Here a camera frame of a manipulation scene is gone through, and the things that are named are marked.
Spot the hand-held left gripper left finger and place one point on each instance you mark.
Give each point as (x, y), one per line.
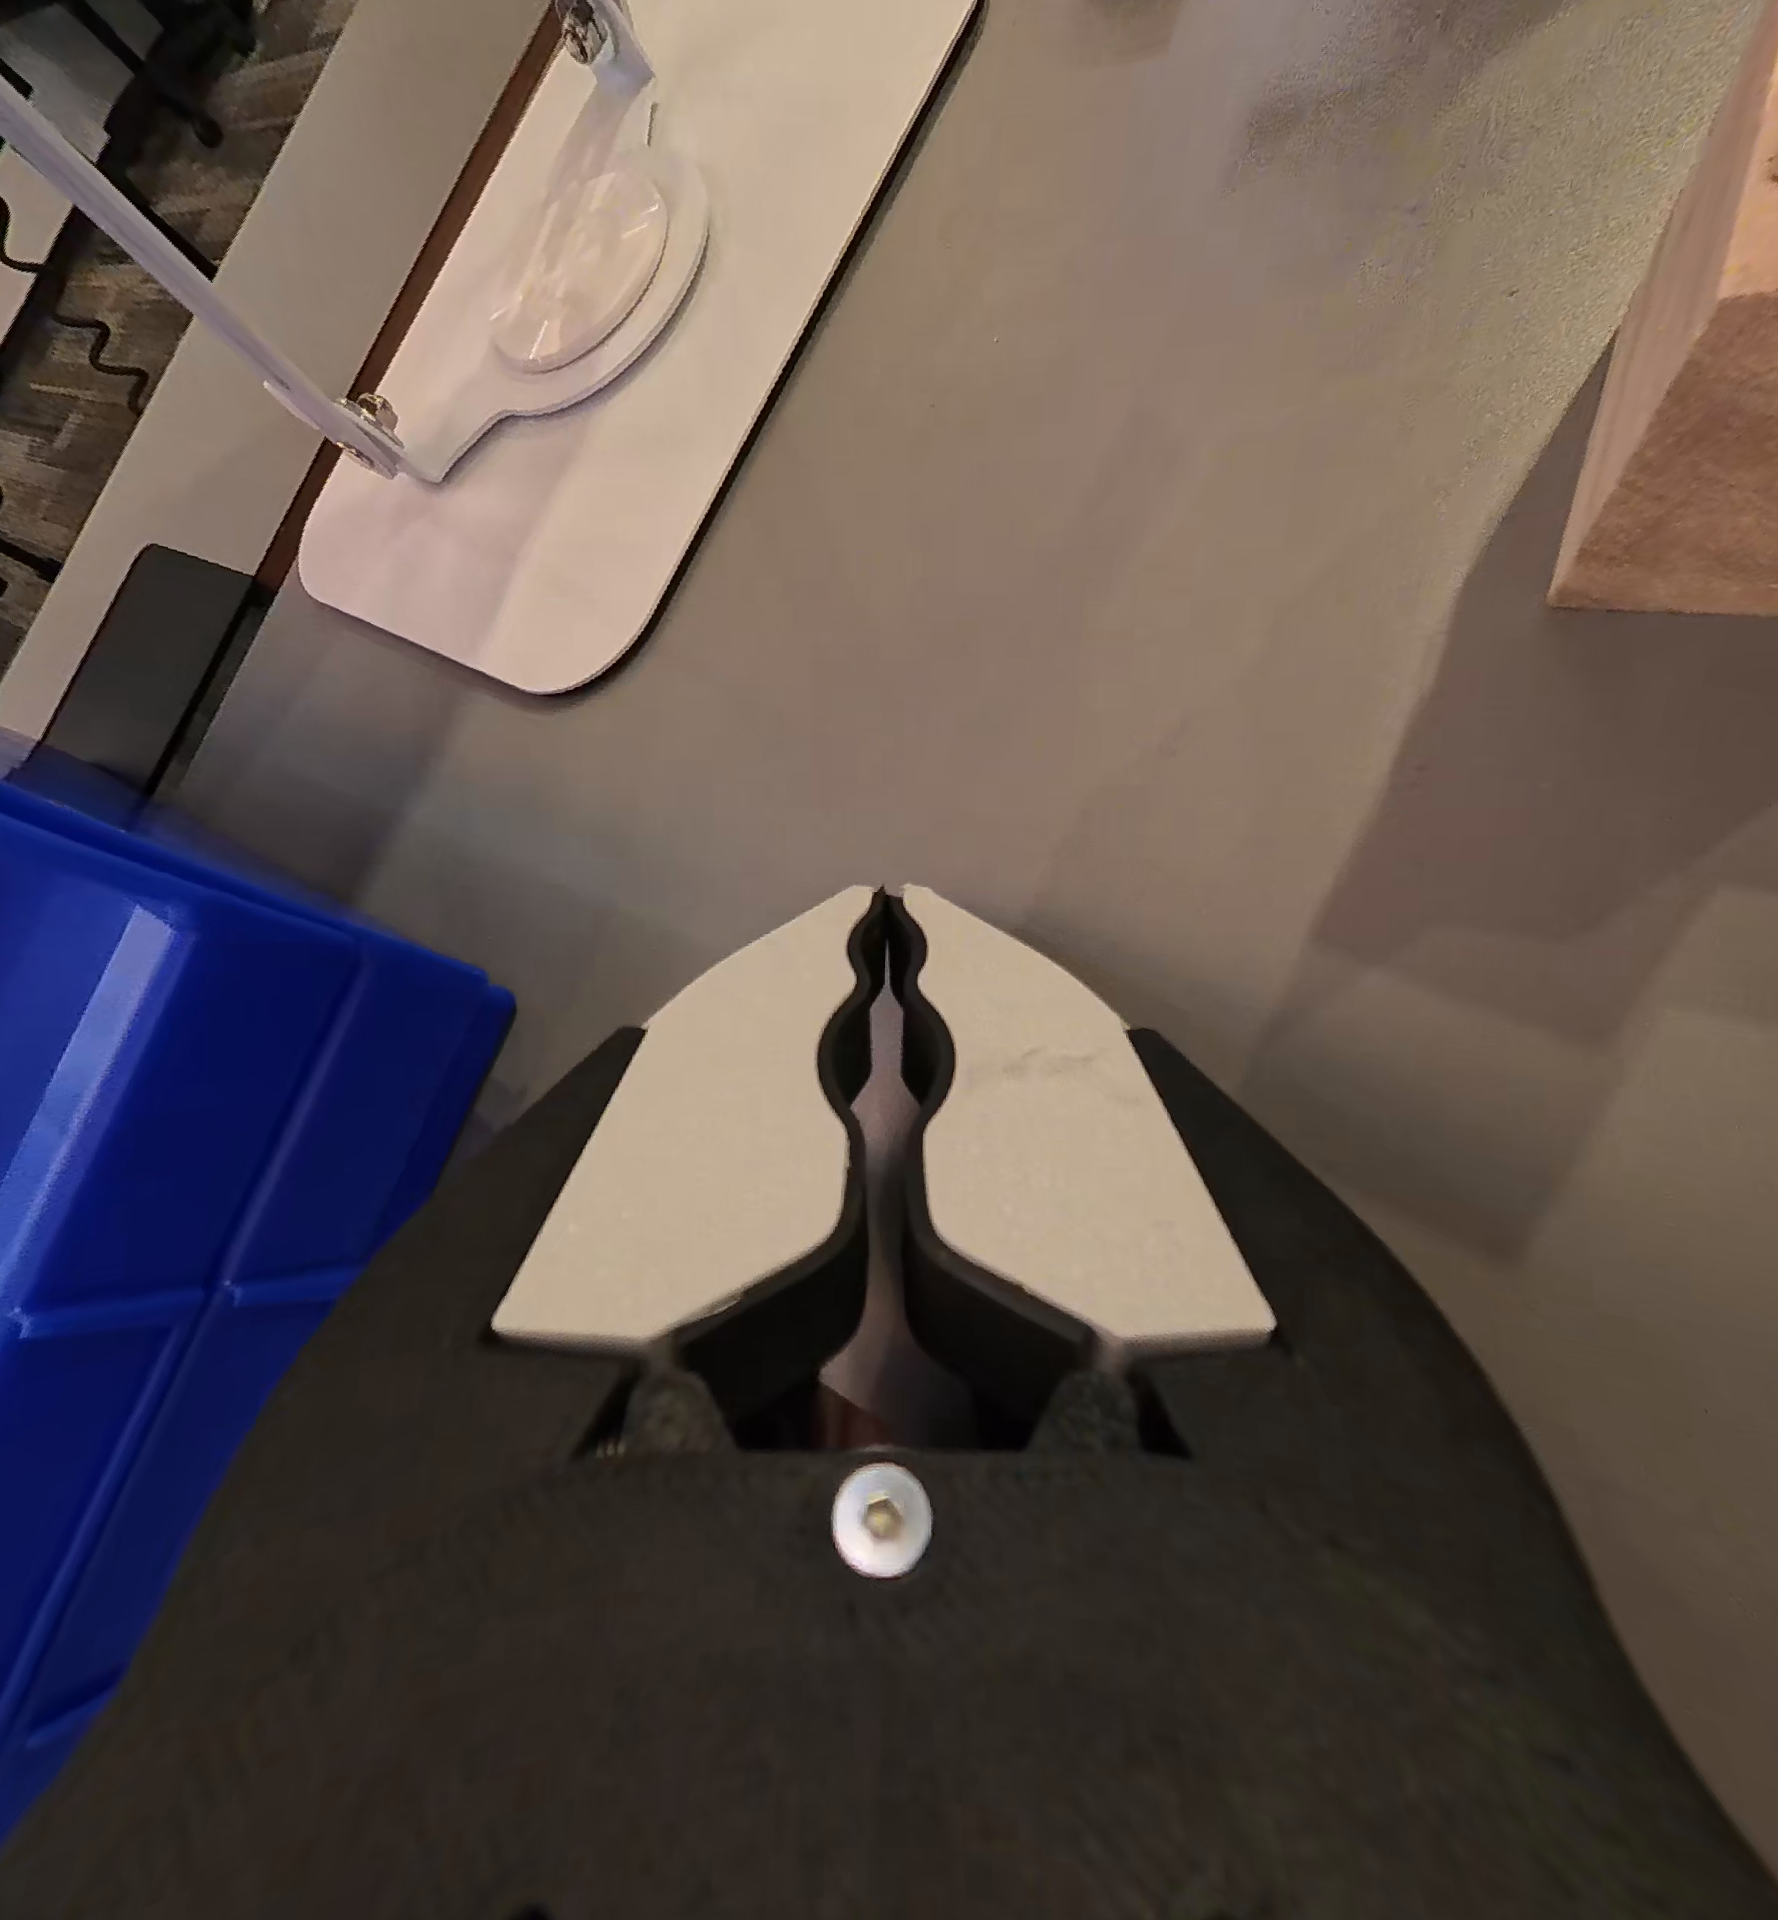
(678, 1170)

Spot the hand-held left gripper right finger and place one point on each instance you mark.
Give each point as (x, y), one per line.
(1084, 1185)

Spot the light wooden cube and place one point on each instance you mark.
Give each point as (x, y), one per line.
(1654, 451)

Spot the blue plastic bin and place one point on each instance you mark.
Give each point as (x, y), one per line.
(155, 1141)

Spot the dark flat plate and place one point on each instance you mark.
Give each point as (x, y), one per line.
(168, 668)

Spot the white stand with round base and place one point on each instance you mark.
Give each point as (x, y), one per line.
(588, 262)

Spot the white rounded board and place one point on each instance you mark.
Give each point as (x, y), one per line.
(784, 241)

